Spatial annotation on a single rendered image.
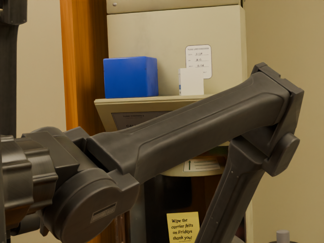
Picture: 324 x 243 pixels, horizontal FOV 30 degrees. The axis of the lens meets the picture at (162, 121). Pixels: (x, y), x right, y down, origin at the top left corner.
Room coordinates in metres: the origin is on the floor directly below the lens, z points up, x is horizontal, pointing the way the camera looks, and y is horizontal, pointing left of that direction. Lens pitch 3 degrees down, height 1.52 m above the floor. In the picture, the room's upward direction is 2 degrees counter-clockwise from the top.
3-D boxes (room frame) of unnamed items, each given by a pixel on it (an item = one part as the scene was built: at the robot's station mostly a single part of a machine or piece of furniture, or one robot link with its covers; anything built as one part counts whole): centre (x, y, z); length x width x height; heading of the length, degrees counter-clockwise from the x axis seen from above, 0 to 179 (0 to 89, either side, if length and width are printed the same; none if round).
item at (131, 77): (1.39, 0.07, 1.56); 0.10 x 0.10 x 0.09; 76
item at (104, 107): (1.37, -0.02, 1.46); 0.32 x 0.12 x 0.10; 76
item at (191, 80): (1.35, -0.07, 1.54); 0.05 x 0.05 x 0.06; 3
